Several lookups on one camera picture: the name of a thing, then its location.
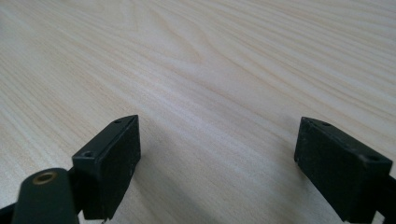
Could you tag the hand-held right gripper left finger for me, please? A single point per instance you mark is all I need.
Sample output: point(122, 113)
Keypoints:
point(109, 171)

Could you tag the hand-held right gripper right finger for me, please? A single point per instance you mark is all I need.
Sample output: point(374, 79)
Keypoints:
point(339, 168)

